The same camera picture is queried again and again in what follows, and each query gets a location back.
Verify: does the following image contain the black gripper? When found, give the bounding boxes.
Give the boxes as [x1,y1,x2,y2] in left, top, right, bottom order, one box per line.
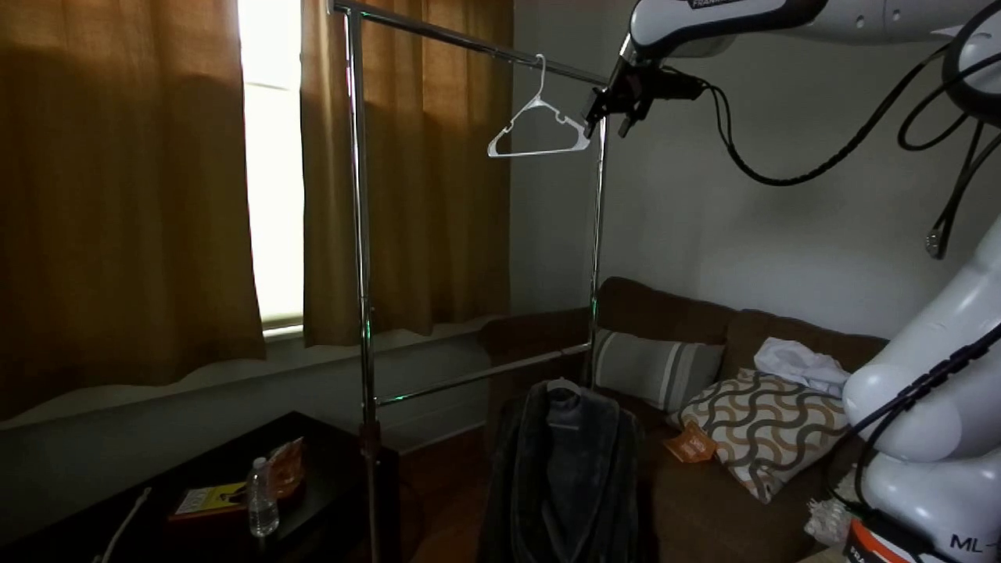
[586,37,667,138]

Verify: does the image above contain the white plastic hanger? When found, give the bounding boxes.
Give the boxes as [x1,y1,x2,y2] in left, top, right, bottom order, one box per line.
[484,52,594,162]

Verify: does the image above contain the pale hanger under robe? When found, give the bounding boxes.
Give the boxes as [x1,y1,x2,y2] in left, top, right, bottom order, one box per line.
[541,374,589,400]

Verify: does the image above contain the narrow brown curtain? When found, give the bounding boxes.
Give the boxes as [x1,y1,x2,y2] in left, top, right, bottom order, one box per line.
[301,0,517,350]

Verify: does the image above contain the striped grey pillow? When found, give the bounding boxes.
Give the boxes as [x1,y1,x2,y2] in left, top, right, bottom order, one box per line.
[593,328,728,417]

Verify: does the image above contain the chrome garment rack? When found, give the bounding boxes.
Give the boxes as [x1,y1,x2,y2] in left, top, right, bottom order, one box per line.
[326,0,621,563]

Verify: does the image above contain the white knitted blanket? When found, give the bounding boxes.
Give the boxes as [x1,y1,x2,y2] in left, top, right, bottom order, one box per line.
[752,334,853,400]

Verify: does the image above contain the orange packet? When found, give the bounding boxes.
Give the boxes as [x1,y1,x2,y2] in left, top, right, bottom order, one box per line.
[667,428,721,469]

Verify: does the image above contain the bright window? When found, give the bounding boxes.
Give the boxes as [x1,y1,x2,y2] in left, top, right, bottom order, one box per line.
[236,0,306,339]

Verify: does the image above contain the wavy patterned pillow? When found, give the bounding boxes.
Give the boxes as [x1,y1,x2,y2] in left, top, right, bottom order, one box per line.
[678,366,856,506]

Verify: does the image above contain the dark grey robe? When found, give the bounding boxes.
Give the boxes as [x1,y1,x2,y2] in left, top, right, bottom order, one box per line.
[476,378,655,563]

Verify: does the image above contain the brown sofa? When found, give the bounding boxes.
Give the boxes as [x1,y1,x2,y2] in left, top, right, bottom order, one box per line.
[479,274,889,563]

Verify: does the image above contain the crumpled white cloth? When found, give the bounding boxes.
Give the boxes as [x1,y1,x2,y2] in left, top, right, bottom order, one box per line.
[804,492,861,550]

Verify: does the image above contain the white window sill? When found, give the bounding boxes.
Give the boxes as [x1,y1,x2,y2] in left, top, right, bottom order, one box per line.
[0,310,495,431]

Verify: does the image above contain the orange snack bag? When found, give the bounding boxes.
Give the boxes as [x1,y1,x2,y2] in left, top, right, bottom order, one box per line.
[263,434,310,503]

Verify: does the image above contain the wide brown curtain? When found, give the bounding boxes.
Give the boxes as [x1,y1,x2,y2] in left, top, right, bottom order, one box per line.
[0,0,270,419]

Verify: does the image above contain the black low table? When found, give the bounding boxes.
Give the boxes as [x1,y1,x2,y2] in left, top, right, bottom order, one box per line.
[0,410,404,563]

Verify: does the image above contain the clear water bottle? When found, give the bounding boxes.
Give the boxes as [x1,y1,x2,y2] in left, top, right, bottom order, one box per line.
[247,454,283,540]

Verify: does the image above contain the yellow book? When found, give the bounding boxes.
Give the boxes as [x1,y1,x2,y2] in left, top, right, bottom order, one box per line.
[168,477,255,522]

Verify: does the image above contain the thin white stick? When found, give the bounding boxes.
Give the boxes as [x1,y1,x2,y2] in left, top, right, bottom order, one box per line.
[97,483,154,563]

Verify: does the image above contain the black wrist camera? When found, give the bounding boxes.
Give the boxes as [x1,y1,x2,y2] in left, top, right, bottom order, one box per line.
[655,64,711,102]

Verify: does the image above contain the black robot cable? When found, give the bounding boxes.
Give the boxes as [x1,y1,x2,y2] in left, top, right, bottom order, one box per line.
[702,0,1001,525]

